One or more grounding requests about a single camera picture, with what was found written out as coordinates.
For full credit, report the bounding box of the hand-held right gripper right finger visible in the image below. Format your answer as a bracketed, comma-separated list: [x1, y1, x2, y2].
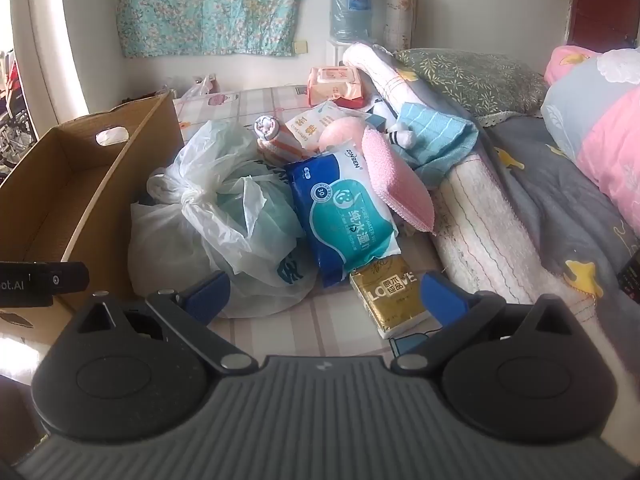
[390, 271, 576, 376]

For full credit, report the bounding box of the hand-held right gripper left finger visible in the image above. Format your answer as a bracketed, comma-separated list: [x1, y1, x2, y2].
[72, 271, 256, 376]

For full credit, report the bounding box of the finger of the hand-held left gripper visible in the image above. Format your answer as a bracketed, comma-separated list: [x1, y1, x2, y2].
[49, 261, 91, 294]

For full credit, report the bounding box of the gold tissue pack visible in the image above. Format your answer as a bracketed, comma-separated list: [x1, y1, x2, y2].
[349, 255, 433, 339]

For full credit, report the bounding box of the translucent white plastic bag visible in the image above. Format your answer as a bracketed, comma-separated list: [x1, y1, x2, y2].
[127, 120, 306, 306]

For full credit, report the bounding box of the brown cardboard box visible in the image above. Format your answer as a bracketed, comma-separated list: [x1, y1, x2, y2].
[0, 89, 186, 346]

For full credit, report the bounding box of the blue wet wipes pack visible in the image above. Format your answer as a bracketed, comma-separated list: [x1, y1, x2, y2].
[285, 147, 403, 288]

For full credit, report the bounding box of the pink sponge cloth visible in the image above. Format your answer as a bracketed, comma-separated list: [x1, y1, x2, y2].
[361, 126, 437, 235]

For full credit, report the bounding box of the blue checked cloth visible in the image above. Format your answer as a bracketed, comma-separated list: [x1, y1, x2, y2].
[390, 102, 481, 186]

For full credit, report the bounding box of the striped towel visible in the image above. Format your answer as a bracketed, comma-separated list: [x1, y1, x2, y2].
[252, 115, 306, 163]

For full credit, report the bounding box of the pink plush toy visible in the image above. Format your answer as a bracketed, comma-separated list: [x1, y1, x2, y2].
[318, 119, 371, 153]

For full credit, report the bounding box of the white soft pouch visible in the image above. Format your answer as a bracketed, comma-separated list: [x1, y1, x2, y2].
[284, 100, 371, 153]

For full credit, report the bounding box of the white plastic bag blue print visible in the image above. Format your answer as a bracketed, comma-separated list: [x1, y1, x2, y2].
[215, 240, 318, 318]

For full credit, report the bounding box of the rolled white quilt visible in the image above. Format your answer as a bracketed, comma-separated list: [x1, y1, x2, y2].
[342, 42, 596, 306]

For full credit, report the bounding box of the wheelchair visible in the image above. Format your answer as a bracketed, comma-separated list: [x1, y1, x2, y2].
[0, 105, 38, 181]

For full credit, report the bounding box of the grey duck print bedsheet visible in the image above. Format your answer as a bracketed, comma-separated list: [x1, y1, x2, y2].
[480, 115, 640, 351]

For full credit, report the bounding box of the black device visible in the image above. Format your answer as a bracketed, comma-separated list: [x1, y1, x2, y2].
[617, 252, 640, 305]

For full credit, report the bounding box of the small clear plastic bag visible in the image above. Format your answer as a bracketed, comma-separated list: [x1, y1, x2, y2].
[180, 75, 213, 98]

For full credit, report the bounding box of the green leaf print pillow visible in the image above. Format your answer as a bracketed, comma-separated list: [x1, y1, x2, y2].
[395, 49, 548, 121]

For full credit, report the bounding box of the pink blue quilt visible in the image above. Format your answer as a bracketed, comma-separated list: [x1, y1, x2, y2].
[540, 45, 640, 241]

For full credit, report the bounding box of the pink wet wipes pack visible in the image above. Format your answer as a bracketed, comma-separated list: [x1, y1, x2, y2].
[306, 66, 365, 107]

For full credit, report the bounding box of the white water dispenser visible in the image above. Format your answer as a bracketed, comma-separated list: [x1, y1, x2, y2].
[325, 37, 371, 68]

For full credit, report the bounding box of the rolled patterned floor mat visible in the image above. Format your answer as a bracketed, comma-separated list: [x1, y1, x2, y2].
[384, 0, 421, 53]

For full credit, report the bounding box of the blue water bottle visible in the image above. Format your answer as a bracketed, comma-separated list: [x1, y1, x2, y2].
[329, 0, 376, 43]

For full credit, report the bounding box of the dark red door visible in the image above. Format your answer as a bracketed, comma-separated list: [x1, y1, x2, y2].
[567, 0, 640, 53]

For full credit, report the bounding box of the teal floral wall cloth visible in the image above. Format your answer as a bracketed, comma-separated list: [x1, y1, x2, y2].
[116, 0, 318, 58]

